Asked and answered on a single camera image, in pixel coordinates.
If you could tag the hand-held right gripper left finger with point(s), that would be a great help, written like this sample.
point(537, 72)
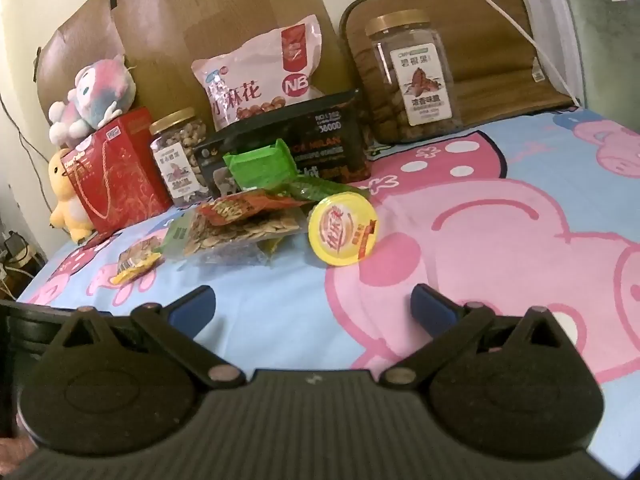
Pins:
point(192, 306)

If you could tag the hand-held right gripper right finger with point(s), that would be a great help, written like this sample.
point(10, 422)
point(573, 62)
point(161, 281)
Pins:
point(432, 307)

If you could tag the small yellow snack packet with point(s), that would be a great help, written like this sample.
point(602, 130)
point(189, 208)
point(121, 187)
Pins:
point(135, 262)

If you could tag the clear melon seed packet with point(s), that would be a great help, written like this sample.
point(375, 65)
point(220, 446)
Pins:
point(225, 237)

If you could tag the clear bag with gold edge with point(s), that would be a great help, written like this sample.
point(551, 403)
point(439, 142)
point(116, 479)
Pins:
point(269, 249)

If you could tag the red orange seed packet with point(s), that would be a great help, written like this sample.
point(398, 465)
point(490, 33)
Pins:
point(240, 207)

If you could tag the yellow jelly cup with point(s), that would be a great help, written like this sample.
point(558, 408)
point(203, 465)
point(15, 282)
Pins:
point(342, 230)

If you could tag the green snack packet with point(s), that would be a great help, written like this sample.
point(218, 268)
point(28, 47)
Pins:
point(260, 167)
point(325, 191)

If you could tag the black printed box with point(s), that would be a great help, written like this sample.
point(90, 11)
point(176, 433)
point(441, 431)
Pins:
point(325, 145)

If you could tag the printed cartoon bed sheet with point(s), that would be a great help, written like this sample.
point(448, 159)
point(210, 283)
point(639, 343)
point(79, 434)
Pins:
point(500, 235)

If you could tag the small clear nut jar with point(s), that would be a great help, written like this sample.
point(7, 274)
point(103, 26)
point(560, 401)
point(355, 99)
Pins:
point(177, 160)

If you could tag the red gift box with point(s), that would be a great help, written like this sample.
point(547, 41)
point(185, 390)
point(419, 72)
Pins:
point(120, 175)

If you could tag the yellow duck plush toy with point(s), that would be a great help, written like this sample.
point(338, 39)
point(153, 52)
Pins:
point(67, 200)

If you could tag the black power adapter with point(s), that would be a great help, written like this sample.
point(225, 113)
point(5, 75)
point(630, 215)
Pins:
point(15, 244)

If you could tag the large clear nut jar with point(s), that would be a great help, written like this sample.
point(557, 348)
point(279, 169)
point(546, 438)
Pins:
point(415, 80)

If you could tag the pink grey plush toy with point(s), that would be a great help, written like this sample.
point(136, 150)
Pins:
point(95, 97)

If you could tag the pink snack bag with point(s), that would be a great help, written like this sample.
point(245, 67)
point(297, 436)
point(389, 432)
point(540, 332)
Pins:
point(255, 70)

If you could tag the brown seat cushion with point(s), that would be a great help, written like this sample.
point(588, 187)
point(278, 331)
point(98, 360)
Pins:
point(490, 35)

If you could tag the brown wooden headboard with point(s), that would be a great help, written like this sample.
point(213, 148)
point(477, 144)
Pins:
point(200, 15)

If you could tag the frosted glass door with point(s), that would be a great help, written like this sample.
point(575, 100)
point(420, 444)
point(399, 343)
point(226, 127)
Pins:
point(605, 35)

